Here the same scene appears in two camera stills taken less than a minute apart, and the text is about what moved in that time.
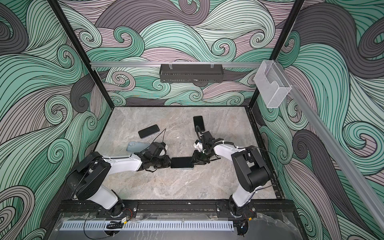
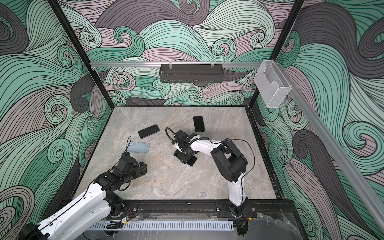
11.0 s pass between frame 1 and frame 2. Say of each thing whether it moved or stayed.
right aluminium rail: stayed
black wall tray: stayed
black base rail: stayed
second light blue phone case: stayed
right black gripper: moved
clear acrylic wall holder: stayed
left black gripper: moved
